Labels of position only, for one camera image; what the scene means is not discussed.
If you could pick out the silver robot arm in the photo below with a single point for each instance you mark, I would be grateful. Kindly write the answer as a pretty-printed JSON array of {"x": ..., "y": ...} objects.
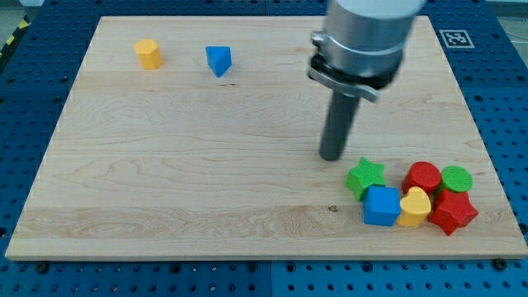
[{"x": 360, "y": 46}]

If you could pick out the light wooden board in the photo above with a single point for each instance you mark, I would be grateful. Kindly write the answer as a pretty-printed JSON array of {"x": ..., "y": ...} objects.
[{"x": 175, "y": 164}]

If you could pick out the blue triangle block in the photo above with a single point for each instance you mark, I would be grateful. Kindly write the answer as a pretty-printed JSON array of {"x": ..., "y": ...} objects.
[{"x": 219, "y": 59}]

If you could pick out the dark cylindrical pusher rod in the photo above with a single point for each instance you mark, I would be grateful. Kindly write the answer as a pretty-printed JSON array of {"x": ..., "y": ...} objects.
[{"x": 341, "y": 113}]

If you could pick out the green star block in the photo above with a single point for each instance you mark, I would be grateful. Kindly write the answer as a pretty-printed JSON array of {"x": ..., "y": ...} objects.
[{"x": 364, "y": 175}]

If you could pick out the blue cube block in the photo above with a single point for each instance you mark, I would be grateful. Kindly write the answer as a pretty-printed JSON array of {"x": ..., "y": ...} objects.
[{"x": 381, "y": 206}]

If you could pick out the yellow hexagon block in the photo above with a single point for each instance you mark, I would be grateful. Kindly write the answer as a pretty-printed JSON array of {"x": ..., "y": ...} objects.
[{"x": 149, "y": 54}]

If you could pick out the red cylinder block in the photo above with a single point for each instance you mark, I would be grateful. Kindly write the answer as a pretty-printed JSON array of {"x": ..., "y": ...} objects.
[{"x": 424, "y": 175}]

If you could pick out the yellow heart block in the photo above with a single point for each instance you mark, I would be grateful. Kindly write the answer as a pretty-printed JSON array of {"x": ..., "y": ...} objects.
[{"x": 415, "y": 207}]

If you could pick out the green cylinder block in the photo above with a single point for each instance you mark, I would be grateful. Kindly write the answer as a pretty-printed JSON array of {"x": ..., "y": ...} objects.
[{"x": 454, "y": 178}]

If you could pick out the red star block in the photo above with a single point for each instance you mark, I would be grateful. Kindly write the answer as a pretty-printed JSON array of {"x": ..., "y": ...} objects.
[{"x": 452, "y": 211}]

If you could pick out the white fiducial marker tag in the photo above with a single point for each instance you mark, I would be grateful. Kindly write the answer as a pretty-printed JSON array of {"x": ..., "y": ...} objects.
[{"x": 456, "y": 39}]

